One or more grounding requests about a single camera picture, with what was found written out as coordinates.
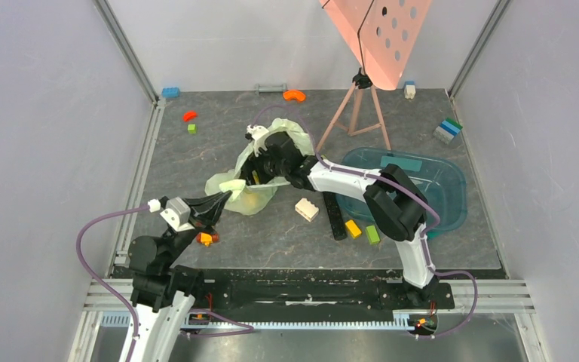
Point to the teal plastic tub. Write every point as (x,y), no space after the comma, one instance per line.
(441,182)

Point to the black microphone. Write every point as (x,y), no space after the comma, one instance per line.
(335,216)

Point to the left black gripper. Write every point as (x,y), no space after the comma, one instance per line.
(214,204)

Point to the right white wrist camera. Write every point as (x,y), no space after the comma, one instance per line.
(257,135)

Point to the small green cube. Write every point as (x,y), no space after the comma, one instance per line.
(192,129)

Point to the orange yellow toy car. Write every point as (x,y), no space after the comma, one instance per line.
(207,239)

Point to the green wooden block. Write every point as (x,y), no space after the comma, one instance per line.
(372,235)

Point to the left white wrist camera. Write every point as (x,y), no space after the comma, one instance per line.
(174,211)

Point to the red arch block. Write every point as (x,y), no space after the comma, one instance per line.
(189,115)

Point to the orange curved block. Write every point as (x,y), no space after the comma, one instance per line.
(294,95)

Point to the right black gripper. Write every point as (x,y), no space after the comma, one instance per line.
(265,167)

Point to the grey blue green brick stack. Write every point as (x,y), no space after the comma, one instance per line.
(447,130)

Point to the pink tripod stand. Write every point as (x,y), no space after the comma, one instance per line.
(359,83)

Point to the white blue small brick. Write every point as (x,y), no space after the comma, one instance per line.
(409,90)

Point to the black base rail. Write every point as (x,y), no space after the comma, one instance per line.
(316,295)

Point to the yellow fake mango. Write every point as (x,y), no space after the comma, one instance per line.
(253,202)

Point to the yellow wooden block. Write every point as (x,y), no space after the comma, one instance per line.
(353,229)

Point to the pink perforated panel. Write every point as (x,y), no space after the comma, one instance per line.
(381,34)

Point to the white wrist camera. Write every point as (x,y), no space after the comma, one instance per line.
(174,211)
(257,135)

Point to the green avocado plastic bag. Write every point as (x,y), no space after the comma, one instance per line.
(231,180)

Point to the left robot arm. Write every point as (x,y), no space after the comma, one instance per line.
(163,292)

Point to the blue lego brick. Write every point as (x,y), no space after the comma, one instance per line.
(170,92)

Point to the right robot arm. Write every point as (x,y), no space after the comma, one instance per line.
(396,204)

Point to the grey metal handle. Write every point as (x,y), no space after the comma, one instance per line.
(270,88)

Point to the cream lego brick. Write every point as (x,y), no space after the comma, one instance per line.
(306,209)

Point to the teal small block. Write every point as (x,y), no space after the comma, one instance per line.
(433,234)

